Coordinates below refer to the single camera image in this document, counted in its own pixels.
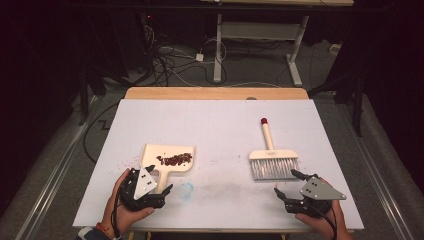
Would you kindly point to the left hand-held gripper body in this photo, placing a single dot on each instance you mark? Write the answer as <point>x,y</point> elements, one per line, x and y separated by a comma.
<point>143,186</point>

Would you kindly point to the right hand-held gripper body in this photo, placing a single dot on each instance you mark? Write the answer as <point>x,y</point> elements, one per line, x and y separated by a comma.
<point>318,191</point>

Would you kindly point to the cream dustpan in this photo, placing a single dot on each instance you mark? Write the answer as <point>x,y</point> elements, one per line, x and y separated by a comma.
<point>166,151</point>

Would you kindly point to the pile of red beans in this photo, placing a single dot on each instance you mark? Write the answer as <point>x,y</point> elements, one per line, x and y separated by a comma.
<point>175,160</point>

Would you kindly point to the cream brush with red tip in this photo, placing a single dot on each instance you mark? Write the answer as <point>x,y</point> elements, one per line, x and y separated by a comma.
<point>273,155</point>

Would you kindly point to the person's right hand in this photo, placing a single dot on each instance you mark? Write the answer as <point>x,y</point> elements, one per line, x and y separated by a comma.
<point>320,227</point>

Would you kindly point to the person's left hand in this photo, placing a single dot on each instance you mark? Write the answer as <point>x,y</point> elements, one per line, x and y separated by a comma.
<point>125,218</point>

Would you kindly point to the white table cover sheet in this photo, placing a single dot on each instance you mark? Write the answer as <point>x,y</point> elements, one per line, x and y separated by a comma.
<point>216,123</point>

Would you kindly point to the black stand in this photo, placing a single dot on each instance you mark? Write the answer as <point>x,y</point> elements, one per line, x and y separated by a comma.
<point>358,100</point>
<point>83,96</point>

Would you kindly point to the wooden table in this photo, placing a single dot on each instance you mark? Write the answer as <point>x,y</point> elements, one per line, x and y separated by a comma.
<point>216,93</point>

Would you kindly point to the white power adapter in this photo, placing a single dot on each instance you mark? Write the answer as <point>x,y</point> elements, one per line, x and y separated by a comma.
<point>199,57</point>

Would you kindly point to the white box on floor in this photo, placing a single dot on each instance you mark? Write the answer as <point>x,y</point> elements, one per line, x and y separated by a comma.
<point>335,49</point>

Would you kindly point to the white-legged desk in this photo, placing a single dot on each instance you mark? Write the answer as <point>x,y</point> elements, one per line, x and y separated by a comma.
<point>218,50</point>

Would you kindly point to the metal floor rail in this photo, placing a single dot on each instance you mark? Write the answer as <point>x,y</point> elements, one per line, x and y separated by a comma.
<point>50,193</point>
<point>383,193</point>

